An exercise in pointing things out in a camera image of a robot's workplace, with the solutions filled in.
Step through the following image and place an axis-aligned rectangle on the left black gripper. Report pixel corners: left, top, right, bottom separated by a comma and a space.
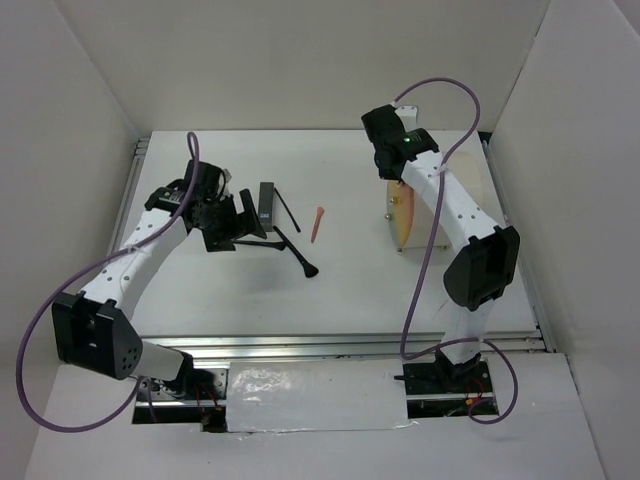
197, 188, 266, 253

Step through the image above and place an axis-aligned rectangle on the coral orange makeup applicator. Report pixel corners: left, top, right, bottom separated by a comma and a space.
311, 207, 325, 243

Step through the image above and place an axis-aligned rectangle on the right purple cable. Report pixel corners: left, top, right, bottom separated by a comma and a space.
392, 77, 516, 425

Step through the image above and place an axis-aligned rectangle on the aluminium rail frame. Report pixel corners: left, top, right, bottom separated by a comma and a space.
75, 134, 559, 406

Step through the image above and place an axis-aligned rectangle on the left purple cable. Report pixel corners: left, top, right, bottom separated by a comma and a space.
17, 131, 204, 432

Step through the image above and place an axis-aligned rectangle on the thin black eyeliner stick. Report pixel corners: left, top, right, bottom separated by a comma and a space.
274, 186, 302, 233

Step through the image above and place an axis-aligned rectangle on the purple cable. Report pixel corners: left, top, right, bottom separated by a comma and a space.
392, 77, 516, 425
17, 131, 204, 432

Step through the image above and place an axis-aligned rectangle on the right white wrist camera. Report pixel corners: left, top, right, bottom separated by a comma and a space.
392, 102, 419, 131

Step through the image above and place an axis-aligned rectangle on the olive bottom drawer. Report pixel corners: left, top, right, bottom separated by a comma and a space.
385, 197, 415, 248

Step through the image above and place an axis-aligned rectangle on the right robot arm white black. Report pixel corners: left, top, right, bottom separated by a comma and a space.
361, 104, 520, 392

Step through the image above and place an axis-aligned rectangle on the black brush lying horizontal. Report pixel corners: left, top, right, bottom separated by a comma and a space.
234, 240, 286, 251

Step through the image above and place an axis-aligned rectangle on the dark grey rectangular makeup box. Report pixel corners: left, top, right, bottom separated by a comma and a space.
257, 182, 275, 232

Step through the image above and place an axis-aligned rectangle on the yellow drawer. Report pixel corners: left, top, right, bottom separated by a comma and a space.
387, 181, 414, 210

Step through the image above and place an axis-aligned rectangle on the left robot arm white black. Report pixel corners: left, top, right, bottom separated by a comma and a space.
52, 161, 266, 399

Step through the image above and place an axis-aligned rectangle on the black brush lying diagonal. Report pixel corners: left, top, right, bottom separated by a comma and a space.
273, 226, 319, 278

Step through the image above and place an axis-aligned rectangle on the white cover sheet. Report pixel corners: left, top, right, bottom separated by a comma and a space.
226, 359, 411, 433

